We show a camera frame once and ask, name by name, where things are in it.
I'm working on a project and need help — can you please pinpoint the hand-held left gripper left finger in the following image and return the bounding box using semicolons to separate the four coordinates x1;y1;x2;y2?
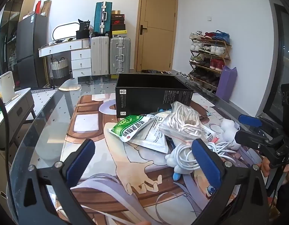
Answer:
22;139;96;225

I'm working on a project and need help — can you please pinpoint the black refrigerator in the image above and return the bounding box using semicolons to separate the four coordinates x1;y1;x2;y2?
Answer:
16;13;48;88

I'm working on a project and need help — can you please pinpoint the purple bag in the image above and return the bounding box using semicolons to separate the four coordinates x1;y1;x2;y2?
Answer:
215;66;238;102

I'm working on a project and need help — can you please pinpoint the shoe rack with shoes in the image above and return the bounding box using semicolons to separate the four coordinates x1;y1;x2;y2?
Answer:
189;30;230;91

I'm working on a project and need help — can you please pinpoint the grey side table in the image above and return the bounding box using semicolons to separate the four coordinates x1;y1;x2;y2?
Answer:
0;88;37;150

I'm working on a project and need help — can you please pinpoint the white rope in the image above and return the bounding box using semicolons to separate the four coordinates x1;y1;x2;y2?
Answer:
160;101;206;144

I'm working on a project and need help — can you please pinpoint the white plush toy blue hair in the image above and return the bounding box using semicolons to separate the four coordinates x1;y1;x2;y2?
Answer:
165;118;241;181

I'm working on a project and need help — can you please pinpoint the oval mirror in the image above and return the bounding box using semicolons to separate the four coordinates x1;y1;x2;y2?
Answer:
52;22;80;43

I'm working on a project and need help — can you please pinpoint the white resealable packet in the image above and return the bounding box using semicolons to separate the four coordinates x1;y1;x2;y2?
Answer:
198;123;219;144

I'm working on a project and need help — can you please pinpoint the white printed foil packet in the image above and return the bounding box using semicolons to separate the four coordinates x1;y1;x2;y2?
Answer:
129;114;169;154

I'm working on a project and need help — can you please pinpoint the teal suitcase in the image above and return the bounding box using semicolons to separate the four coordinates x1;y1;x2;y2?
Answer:
94;2;112;37

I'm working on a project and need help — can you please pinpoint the black storage box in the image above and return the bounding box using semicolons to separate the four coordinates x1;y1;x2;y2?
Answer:
75;30;91;40

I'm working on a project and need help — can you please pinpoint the woven basket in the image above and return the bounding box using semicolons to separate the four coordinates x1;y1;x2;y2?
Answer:
50;57;69;79

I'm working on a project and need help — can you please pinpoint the person's right hand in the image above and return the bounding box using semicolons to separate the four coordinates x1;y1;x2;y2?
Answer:
261;157;271;178

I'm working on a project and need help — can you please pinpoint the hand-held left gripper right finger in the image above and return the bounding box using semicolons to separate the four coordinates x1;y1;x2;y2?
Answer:
191;138;270;225

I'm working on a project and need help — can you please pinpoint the silver suitcase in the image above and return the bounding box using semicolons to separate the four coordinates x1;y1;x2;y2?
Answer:
109;37;131;74

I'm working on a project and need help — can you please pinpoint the tan wooden door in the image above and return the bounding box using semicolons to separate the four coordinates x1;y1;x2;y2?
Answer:
134;0;178;73

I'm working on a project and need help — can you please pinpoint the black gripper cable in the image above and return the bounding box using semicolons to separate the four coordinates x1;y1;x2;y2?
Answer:
0;84;10;146

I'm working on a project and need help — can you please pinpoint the stack of shoe boxes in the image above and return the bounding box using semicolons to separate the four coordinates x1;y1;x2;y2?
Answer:
111;10;128;38

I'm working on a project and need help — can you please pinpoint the black bag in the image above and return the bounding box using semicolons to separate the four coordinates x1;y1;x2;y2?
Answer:
78;19;91;31

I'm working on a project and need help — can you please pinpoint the white suitcase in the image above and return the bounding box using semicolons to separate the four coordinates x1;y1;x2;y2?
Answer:
91;36;110;75

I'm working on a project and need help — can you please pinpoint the white cable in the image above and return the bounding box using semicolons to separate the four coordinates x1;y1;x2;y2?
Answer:
174;141;236;170

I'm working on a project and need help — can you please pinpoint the black glass cabinet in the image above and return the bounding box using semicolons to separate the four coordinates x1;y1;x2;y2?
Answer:
0;0;38;80

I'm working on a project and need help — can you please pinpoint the white dresser with drawers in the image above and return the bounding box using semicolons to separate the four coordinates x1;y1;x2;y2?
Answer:
38;39;92;77

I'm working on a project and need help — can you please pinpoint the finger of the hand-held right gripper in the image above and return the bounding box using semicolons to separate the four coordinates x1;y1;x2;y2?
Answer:
238;114;285;134
235;130;285;156

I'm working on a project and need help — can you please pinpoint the green medicine packet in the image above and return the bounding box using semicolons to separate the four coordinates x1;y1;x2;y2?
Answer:
107;115;149;143

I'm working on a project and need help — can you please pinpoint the black cardboard box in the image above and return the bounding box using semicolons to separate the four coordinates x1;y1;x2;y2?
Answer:
115;73;194;119

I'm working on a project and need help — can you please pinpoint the wooden shoe rack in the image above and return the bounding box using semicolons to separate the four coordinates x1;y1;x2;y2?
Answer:
189;30;232;92

